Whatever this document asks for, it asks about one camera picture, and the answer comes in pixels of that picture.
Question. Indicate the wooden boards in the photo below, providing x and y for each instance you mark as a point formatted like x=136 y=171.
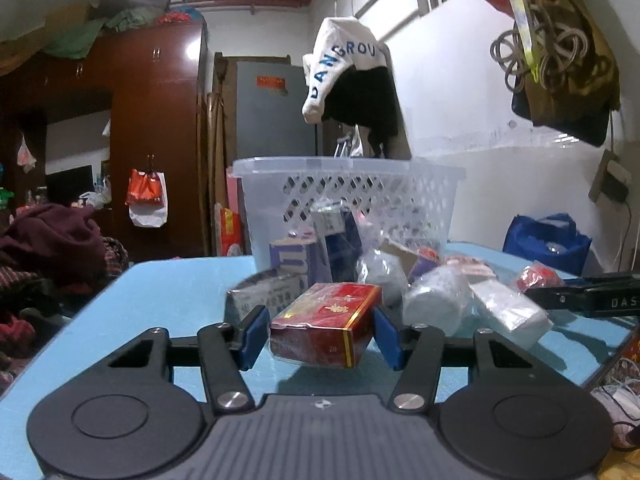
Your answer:
x=220 y=160

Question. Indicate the blue fabric bag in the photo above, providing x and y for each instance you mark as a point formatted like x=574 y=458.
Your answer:
x=545 y=247

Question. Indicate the white plastic basket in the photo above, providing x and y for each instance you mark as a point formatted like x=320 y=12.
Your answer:
x=400 y=185

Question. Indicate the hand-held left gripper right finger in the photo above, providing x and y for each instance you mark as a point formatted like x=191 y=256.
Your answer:
x=387 y=335

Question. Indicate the green cloth on wardrobe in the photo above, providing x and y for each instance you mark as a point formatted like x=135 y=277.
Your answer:
x=80 y=37

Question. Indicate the white medicine box in bag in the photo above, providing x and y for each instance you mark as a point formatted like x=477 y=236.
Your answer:
x=265 y=292

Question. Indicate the brown wooden wardrobe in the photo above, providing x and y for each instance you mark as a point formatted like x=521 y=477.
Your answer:
x=150 y=125

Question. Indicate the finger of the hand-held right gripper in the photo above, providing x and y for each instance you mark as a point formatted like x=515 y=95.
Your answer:
x=555 y=297

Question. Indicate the grey metal door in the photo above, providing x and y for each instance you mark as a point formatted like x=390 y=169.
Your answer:
x=275 y=120

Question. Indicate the white plastic bag on desk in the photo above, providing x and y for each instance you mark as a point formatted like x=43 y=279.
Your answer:
x=95 y=199

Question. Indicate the orange white plastic bag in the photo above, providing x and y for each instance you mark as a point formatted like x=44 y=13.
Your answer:
x=147 y=197

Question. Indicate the olive hanging bag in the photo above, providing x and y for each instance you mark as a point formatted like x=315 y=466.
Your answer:
x=585 y=70

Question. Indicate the dark blue box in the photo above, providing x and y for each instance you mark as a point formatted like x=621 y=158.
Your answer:
x=337 y=240

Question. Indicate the black hanging bag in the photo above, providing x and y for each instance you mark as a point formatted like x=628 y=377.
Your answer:
x=575 y=127

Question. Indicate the black monitor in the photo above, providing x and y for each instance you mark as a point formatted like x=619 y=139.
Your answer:
x=70 y=185

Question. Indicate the maroon cloth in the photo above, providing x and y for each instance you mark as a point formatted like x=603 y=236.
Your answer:
x=55 y=235

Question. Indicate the red gold-trimmed box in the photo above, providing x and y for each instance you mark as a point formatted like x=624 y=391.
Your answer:
x=325 y=320

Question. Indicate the red packet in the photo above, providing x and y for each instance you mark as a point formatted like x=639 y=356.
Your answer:
x=230 y=230
x=537 y=275

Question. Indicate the red white small box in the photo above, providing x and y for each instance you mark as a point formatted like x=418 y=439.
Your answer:
x=470 y=266

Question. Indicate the pile of striped clothes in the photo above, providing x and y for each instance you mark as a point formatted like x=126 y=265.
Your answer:
x=40 y=305

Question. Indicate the item in clear plastic bag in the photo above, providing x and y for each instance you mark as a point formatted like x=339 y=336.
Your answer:
x=382 y=275

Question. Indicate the red packet by door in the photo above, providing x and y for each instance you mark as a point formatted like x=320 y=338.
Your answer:
x=230 y=230

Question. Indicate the red printed cloth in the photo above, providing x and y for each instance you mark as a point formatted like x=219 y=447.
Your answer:
x=627 y=352

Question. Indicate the white roll in clear bag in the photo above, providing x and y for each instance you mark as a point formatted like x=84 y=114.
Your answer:
x=435 y=300

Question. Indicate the white tissue packet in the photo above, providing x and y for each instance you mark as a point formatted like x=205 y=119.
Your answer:
x=510 y=312

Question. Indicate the wall power adapter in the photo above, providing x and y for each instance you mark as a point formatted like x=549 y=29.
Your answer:
x=610 y=175

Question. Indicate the white hoodie with blue letters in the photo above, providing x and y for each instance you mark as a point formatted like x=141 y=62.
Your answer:
x=340 y=45

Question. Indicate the white pink plastic bag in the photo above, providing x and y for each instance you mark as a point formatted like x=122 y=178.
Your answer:
x=26 y=155

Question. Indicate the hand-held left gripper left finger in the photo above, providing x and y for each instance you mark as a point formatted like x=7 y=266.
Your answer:
x=252 y=332

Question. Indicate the brown purple box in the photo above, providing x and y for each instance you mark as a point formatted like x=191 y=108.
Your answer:
x=410 y=257

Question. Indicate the black hanging garment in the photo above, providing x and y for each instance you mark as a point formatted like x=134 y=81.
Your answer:
x=365 y=100

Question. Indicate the metal crutches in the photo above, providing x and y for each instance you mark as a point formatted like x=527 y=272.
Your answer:
x=347 y=145

